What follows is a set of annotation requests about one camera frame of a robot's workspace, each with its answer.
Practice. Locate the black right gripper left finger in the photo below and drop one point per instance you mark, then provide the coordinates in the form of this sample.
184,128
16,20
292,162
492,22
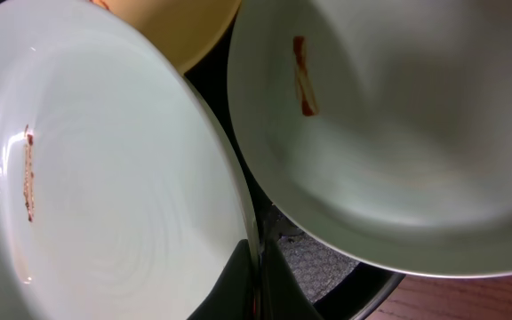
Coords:
232,297

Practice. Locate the black round tray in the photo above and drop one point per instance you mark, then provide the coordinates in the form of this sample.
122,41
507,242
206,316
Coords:
337,286

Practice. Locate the yellow plate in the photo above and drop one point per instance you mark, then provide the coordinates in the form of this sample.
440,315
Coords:
184,31

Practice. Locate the mint plate right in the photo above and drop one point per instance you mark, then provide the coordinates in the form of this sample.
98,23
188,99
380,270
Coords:
382,128

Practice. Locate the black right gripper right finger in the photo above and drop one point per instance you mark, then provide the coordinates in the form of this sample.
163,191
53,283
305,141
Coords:
282,298

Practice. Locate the mint plate front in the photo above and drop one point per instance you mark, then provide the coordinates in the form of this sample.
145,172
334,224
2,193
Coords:
120,194

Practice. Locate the mint plate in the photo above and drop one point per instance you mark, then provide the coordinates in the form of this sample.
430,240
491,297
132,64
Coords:
120,194
382,128

